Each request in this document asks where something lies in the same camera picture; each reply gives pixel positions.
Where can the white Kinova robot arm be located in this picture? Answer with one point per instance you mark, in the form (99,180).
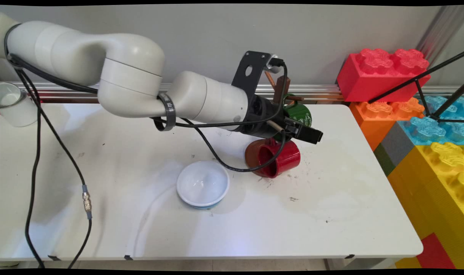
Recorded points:
(125,72)

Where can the black camera mounting plate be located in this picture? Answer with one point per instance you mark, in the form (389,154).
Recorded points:
(251,70)

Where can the slanted aluminium profile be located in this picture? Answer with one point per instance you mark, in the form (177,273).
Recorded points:
(440,32)

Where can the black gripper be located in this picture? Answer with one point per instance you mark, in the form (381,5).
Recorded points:
(266,114)

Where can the red giant toy brick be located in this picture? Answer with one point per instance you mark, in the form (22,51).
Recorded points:
(369,78)

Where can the orange giant toy brick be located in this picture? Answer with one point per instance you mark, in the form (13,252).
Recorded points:
(377,118)

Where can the green enamel mug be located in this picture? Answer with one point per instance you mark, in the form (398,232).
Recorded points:
(302,112)

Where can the blue giant toy brick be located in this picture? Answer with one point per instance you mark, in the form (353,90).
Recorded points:
(426,130)

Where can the yellow giant toy brick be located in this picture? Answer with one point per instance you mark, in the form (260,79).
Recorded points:
(434,187)

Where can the white cylindrical cup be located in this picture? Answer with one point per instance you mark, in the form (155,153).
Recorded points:
(20,112)

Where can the brown wooden mug tree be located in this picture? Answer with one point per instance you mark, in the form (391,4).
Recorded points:
(282,88)

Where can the white ceramic bowl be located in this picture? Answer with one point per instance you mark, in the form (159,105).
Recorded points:
(203,184)

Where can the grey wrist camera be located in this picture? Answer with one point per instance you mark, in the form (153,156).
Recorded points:
(274,63)

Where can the small red toy panel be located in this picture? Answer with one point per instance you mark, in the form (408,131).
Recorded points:
(434,252)

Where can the black tripod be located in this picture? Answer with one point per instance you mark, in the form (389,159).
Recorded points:
(421,89)

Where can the red enamel mug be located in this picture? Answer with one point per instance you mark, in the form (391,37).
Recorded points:
(289,157)

